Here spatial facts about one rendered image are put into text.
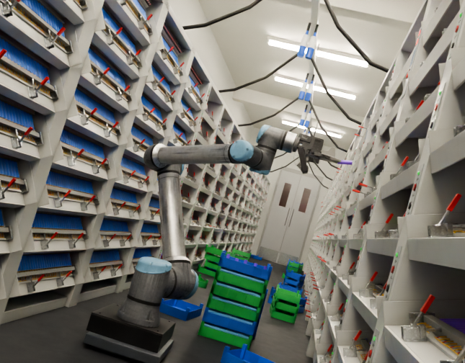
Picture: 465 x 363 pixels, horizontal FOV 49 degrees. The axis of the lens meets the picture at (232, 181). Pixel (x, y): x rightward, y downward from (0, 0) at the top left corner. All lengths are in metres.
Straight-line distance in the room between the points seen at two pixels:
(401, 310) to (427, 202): 0.24
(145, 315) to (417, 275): 1.36
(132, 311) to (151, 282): 0.14
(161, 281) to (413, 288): 1.32
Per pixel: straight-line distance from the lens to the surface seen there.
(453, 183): 1.18
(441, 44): 1.55
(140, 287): 2.24
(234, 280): 2.91
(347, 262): 2.54
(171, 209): 2.47
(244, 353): 2.73
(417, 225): 1.16
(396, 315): 1.16
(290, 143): 2.23
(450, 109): 1.21
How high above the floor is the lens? 0.67
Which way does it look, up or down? 4 degrees up
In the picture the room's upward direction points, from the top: 16 degrees clockwise
